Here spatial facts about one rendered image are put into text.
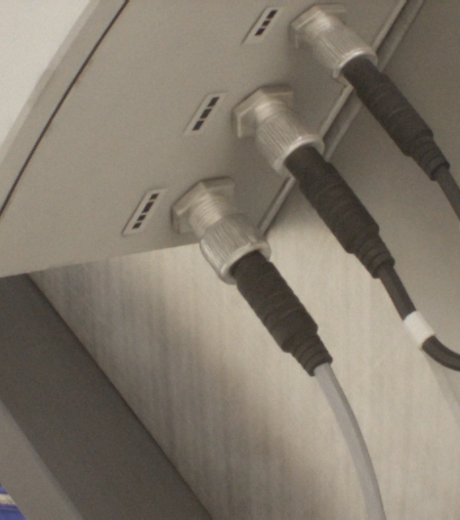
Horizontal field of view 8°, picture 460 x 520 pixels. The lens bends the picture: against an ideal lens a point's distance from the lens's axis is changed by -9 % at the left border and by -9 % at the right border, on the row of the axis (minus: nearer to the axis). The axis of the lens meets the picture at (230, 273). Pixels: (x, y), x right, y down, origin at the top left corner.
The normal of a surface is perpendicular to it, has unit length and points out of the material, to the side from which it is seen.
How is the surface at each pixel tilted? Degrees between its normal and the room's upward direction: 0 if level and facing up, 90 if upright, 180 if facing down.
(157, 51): 132
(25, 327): 37
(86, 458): 44
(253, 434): 90
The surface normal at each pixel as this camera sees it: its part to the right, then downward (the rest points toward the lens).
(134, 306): -0.74, 0.12
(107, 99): 0.52, 0.72
